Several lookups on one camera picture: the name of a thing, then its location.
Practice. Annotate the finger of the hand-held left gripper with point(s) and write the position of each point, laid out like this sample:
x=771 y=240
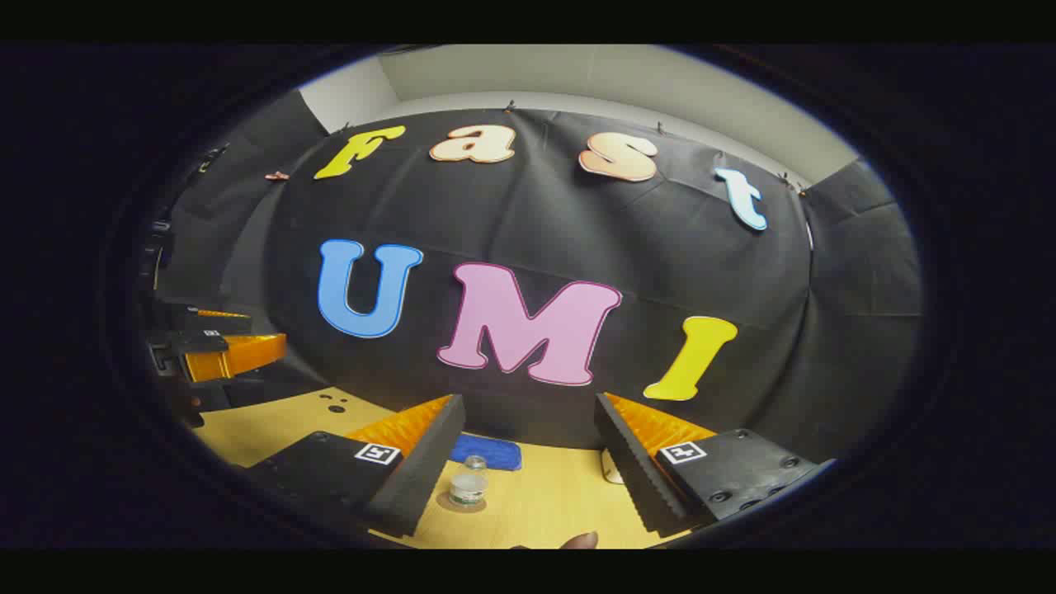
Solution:
x=216 y=322
x=239 y=355

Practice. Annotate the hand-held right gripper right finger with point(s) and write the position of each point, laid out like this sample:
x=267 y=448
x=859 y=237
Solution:
x=627 y=470

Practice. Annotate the round brown coaster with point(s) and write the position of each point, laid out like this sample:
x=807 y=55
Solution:
x=445 y=503

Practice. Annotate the blue towel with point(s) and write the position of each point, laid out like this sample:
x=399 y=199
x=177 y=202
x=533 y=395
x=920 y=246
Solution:
x=491 y=452

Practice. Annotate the clear plastic water bottle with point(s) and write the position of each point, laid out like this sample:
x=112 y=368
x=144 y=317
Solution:
x=469 y=487

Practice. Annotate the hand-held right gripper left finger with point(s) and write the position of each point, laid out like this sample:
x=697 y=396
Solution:
x=429 y=470

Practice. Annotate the black backdrop cloth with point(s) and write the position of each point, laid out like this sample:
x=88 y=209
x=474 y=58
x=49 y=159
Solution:
x=536 y=214

